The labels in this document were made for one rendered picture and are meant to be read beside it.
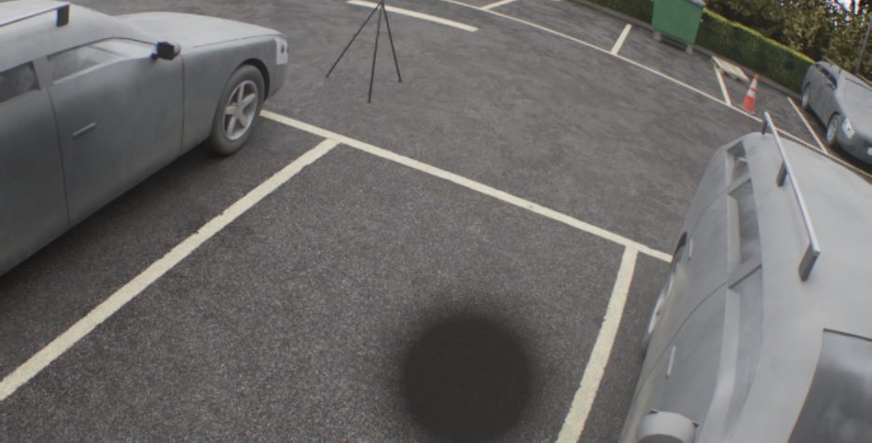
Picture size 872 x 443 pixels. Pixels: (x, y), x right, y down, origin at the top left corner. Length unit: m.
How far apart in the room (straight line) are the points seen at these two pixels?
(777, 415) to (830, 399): 0.19
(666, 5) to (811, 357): 12.29
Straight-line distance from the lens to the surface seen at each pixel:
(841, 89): 12.75
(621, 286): 4.12
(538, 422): 2.99
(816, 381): 1.75
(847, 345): 1.87
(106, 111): 3.41
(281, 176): 4.46
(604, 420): 3.12
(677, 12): 13.70
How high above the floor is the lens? 2.12
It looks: 28 degrees down
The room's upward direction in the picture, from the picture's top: 11 degrees clockwise
